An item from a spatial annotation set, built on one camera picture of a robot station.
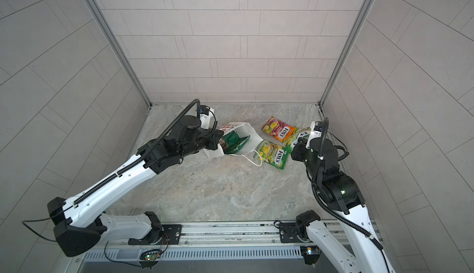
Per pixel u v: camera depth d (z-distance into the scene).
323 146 0.42
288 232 0.71
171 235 0.71
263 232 0.72
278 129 1.02
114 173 0.41
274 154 0.91
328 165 0.43
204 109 0.57
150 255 0.64
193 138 0.50
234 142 0.96
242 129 0.85
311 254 0.68
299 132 1.02
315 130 0.55
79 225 0.38
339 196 0.40
